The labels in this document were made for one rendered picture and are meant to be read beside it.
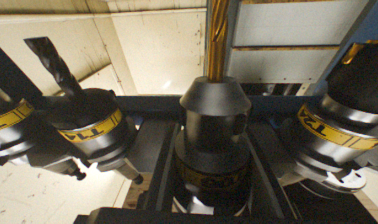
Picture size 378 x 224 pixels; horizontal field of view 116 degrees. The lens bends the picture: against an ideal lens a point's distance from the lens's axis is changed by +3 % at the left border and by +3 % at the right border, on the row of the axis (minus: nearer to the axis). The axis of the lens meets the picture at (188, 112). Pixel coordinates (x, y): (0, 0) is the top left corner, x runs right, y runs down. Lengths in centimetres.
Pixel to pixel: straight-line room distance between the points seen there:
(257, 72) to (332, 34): 32
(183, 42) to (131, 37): 40
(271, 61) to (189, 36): 59
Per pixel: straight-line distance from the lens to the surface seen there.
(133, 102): 19
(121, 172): 19
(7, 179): 72
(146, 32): 110
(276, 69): 78
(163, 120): 16
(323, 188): 55
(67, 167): 27
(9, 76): 29
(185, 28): 104
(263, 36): 70
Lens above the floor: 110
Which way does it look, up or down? 40 degrees up
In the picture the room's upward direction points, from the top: 177 degrees clockwise
